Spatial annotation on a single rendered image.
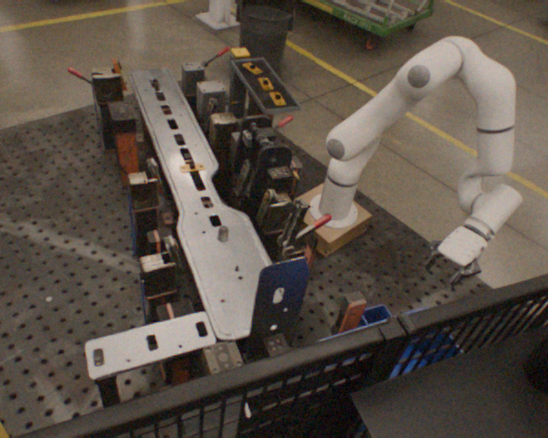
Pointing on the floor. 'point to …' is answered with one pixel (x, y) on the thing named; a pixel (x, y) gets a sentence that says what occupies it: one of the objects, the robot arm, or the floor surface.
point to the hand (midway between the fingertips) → (439, 274)
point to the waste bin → (266, 28)
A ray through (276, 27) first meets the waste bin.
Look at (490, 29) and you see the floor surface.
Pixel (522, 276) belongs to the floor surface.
